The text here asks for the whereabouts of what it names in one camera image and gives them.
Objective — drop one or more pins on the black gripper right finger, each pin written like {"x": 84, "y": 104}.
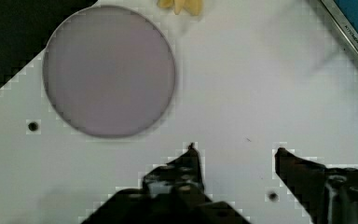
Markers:
{"x": 329, "y": 195}

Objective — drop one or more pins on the lilac round plate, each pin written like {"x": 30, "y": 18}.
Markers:
{"x": 109, "y": 71}

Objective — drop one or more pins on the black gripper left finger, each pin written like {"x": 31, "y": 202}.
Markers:
{"x": 172, "y": 193}

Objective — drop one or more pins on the peeled toy banana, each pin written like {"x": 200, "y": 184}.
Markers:
{"x": 193, "y": 7}

